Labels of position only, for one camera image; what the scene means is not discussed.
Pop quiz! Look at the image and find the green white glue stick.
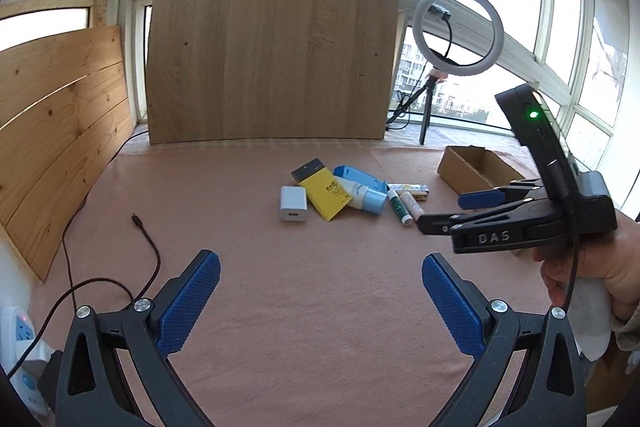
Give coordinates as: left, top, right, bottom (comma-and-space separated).
386, 188, 413, 227

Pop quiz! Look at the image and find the person right hand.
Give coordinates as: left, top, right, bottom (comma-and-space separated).
532, 210, 639, 322

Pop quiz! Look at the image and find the pink lotion tube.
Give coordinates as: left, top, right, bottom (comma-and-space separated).
399, 192, 425, 221

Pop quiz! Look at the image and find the open cardboard box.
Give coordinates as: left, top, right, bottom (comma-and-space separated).
437, 146, 525, 194

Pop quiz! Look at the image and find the white blue cream tube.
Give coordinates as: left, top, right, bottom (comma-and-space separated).
336, 176, 387, 215

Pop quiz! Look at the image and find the white power strip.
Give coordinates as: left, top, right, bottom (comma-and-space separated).
0, 303, 57, 417

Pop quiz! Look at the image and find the blue plastic case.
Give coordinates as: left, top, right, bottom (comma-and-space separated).
333, 165, 387, 193

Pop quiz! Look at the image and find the beige jacket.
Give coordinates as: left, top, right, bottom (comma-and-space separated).
612, 307, 640, 374

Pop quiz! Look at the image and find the yellow black notepad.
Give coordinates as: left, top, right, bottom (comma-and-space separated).
291, 158, 352, 222

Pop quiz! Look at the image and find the black tripod stand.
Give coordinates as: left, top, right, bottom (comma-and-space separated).
385, 68, 447, 145

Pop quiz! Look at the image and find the white usb charger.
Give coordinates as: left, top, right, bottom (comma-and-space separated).
279, 186, 308, 222

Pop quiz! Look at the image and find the pink felt mat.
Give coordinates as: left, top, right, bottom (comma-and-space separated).
29, 139, 548, 426

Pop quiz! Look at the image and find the large wooden board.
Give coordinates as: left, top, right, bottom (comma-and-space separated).
145, 0, 399, 144

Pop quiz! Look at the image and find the pine slat headboard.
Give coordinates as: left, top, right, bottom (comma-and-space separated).
1, 0, 134, 280

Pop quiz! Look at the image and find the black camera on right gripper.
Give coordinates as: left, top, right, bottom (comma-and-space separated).
495, 83, 578, 259

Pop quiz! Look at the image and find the black usb cable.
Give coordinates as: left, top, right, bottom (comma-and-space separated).
6, 131, 163, 377

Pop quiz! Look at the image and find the webcam in ring light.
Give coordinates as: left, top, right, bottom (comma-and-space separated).
427, 4, 451, 20

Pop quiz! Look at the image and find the white ring light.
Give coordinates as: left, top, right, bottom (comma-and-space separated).
411, 0, 506, 77

